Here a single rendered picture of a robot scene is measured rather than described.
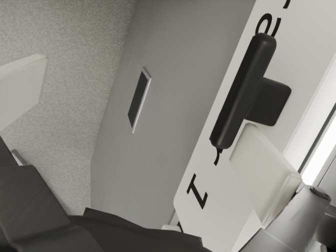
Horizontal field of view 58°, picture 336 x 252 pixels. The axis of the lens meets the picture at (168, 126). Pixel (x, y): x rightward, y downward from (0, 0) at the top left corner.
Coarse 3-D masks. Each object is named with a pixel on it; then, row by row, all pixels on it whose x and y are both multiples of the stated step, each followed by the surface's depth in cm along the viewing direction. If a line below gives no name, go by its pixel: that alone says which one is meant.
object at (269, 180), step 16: (256, 128) 19; (240, 144) 20; (256, 144) 17; (272, 144) 17; (240, 160) 19; (256, 160) 17; (272, 160) 15; (240, 176) 18; (256, 176) 16; (272, 176) 15; (288, 176) 14; (256, 192) 16; (272, 192) 14; (288, 192) 14; (256, 208) 15; (272, 208) 14
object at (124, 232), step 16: (80, 224) 7; (96, 224) 7; (112, 224) 7; (128, 224) 7; (96, 240) 6; (112, 240) 7; (128, 240) 7; (144, 240) 7; (160, 240) 7; (176, 240) 7; (192, 240) 8
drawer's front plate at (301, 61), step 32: (256, 0) 25; (320, 0) 18; (288, 32) 20; (320, 32) 18; (288, 64) 20; (320, 64) 17; (224, 96) 27; (320, 96) 17; (288, 128) 18; (320, 128) 18; (192, 160) 30; (224, 160) 24; (288, 160) 19; (192, 192) 28; (224, 192) 23; (192, 224) 27; (224, 224) 22; (256, 224) 20
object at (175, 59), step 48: (144, 0) 82; (192, 0) 45; (240, 0) 32; (144, 48) 69; (192, 48) 41; (144, 96) 59; (192, 96) 38; (96, 144) 105; (144, 144) 52; (192, 144) 35; (96, 192) 85; (144, 192) 46
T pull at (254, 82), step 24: (264, 48) 17; (240, 72) 18; (264, 72) 18; (240, 96) 18; (264, 96) 18; (288, 96) 19; (216, 120) 20; (240, 120) 19; (264, 120) 19; (216, 144) 19
